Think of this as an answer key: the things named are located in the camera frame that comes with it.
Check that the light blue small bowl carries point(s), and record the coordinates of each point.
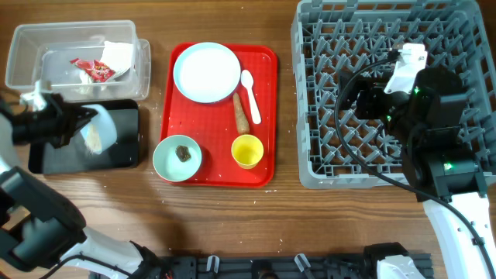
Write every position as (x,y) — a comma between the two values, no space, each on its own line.
(100,133)

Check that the black food waste tray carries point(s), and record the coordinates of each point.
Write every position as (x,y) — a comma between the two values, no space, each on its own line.
(76,157)

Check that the yellow plastic cup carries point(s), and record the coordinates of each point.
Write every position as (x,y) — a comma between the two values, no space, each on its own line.
(247,151)

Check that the red foil snack wrapper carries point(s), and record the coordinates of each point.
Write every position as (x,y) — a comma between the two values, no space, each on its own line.
(95,69)

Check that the large light blue plate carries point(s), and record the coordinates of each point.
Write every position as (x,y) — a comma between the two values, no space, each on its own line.
(206,72)

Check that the white plastic spoon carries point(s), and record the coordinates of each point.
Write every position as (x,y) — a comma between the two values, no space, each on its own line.
(247,82)

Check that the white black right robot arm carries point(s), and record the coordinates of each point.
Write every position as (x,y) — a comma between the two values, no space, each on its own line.
(444,173)

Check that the dark brown food scrap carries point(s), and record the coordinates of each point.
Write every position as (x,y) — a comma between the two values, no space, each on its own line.
(183,153)

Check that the mint green bowl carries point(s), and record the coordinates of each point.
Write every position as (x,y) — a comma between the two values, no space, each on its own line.
(168,166)

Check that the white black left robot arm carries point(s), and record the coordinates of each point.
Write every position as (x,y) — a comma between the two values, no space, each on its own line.
(54,233)

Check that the grey dishwasher rack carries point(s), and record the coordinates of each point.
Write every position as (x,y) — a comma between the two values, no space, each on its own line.
(329,37)

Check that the red plastic serving tray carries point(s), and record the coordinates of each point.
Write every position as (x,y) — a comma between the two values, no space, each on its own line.
(213,126)

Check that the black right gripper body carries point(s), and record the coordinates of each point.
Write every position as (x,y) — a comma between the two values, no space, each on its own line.
(374,105)

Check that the white paper napkin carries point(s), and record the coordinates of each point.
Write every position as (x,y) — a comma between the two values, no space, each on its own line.
(117,56)

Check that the clear plastic waste bin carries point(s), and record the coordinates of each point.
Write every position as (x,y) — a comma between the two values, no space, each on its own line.
(44,52)

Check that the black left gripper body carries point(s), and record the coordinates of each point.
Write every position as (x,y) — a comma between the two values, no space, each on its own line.
(54,124)

